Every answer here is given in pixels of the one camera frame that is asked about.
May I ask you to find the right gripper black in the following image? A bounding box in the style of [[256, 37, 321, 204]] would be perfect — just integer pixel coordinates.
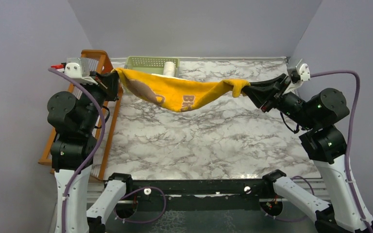
[[241, 72, 316, 129]]

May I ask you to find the green plastic basket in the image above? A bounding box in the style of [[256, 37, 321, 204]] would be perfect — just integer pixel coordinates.
[[125, 56, 180, 76]]

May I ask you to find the white towel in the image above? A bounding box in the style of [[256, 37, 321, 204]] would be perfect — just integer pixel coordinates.
[[163, 61, 177, 77]]

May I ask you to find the yellow towel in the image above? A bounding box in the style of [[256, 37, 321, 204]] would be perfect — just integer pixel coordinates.
[[114, 68, 250, 113]]

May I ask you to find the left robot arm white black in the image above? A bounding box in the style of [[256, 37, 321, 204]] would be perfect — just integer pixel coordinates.
[[47, 68, 133, 233]]

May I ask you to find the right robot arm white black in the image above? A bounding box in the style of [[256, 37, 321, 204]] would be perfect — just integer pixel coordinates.
[[242, 74, 373, 233]]

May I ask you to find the wooden rack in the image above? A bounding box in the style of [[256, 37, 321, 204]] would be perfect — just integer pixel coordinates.
[[38, 50, 123, 180]]

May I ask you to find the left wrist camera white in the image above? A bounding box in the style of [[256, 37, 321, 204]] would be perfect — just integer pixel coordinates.
[[51, 57, 98, 85]]

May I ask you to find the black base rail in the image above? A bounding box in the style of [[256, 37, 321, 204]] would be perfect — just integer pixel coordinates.
[[115, 179, 276, 216]]

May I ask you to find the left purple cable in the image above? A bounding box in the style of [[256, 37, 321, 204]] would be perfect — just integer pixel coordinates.
[[47, 67, 107, 233]]

